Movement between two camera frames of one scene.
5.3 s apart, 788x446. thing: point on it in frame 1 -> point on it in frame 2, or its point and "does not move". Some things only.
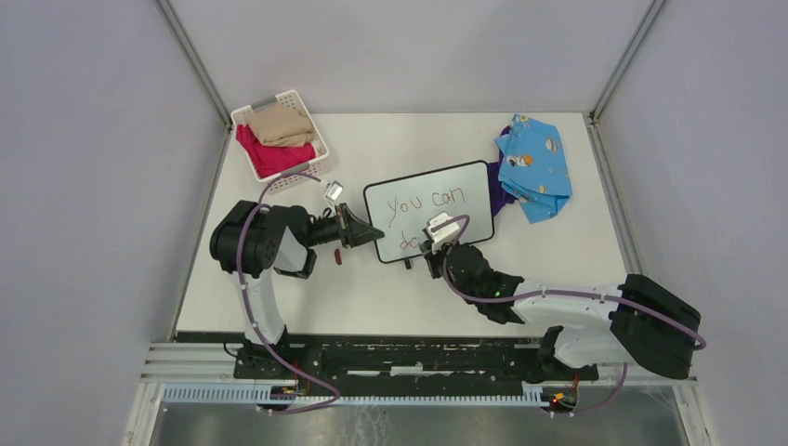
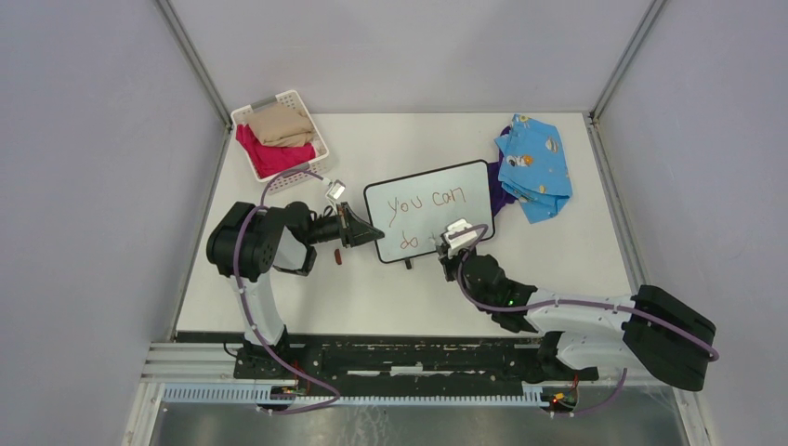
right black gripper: x=432 y=257 -> x=447 y=261
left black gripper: x=349 y=225 does not move
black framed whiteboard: x=400 y=207 does not move
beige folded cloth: x=280 y=125 does not move
